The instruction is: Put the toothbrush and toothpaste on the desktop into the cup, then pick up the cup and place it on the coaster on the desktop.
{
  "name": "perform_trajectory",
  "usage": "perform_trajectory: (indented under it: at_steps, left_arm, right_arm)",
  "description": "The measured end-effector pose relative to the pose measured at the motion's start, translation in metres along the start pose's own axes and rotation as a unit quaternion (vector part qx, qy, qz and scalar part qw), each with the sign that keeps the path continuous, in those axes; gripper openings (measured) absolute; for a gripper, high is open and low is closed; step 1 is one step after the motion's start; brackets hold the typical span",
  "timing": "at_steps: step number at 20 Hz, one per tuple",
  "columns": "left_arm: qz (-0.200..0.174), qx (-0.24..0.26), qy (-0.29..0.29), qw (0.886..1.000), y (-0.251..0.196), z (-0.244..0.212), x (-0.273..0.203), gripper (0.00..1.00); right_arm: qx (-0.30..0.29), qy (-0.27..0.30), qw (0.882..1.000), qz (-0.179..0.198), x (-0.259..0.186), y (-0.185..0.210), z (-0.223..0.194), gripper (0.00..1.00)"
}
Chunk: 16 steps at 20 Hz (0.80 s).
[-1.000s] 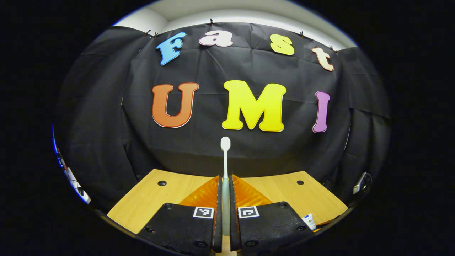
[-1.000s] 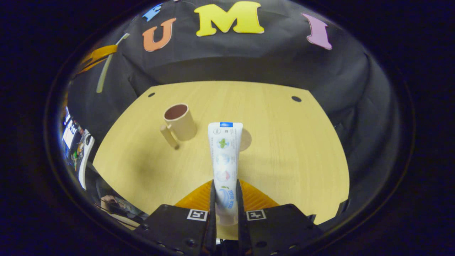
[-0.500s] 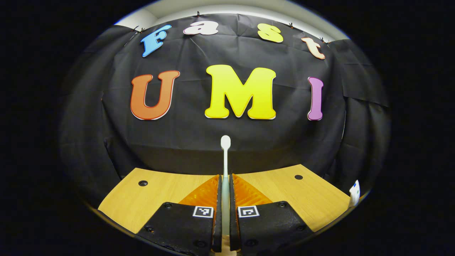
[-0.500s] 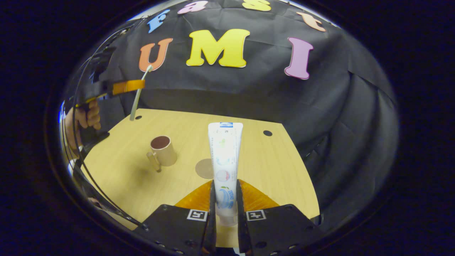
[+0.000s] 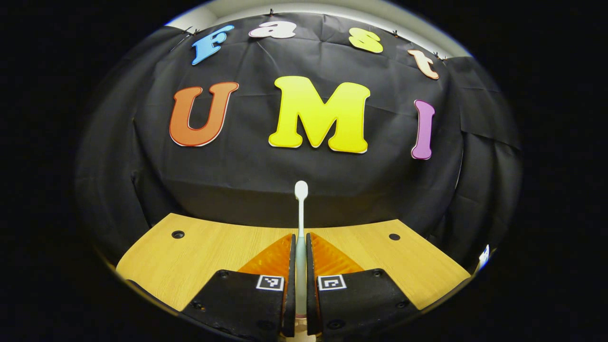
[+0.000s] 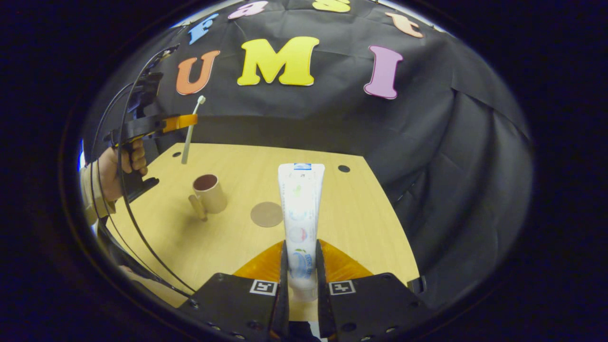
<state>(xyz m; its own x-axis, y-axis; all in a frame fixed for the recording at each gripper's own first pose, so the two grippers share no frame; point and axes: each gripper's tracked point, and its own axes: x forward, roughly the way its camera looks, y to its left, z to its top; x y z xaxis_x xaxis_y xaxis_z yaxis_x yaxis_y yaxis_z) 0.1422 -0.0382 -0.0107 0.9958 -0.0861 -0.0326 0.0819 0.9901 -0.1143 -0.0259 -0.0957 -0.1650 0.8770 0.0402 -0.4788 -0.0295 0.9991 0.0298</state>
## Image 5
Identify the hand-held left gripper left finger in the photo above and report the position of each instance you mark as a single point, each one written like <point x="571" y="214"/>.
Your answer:
<point x="290" y="304"/>

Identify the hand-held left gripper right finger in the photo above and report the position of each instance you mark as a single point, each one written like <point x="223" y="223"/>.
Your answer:
<point x="312" y="304"/>

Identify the white toothbrush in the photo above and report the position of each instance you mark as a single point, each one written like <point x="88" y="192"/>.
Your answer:
<point x="301" y="228"/>

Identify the wooden desktop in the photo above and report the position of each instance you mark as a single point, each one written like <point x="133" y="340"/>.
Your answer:
<point x="213" y="256"/>

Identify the black backdrop cloth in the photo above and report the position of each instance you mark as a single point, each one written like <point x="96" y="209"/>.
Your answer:
<point x="256" y="171"/>

